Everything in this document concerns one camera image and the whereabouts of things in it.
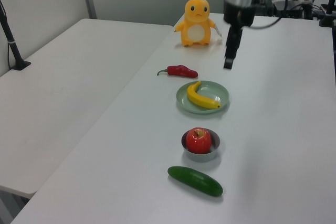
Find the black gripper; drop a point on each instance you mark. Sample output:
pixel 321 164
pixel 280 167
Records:
pixel 239 14

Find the small metal bowl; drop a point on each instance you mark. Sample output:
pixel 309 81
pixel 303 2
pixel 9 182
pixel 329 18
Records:
pixel 202 157

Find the green cucumber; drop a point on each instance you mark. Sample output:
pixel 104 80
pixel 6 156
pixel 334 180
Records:
pixel 195 180

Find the white paper plush tag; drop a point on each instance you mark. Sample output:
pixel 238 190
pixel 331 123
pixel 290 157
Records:
pixel 218 31

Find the orange dinosaur plush toy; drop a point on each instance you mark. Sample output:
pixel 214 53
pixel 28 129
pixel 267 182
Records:
pixel 197 22

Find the pale green plate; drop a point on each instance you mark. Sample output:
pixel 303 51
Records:
pixel 210 95

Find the red chili pepper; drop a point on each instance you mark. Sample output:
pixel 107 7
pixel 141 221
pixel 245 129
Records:
pixel 181 71

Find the yellow banana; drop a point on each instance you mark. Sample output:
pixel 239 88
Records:
pixel 200 99

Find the black stand with clamp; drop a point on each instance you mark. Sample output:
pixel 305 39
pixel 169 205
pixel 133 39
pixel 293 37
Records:
pixel 329 11

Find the red apple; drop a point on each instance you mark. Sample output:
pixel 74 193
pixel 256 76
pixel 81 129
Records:
pixel 198 140

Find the black pole with clamp base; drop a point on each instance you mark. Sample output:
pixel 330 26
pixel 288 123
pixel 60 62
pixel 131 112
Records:
pixel 11 40

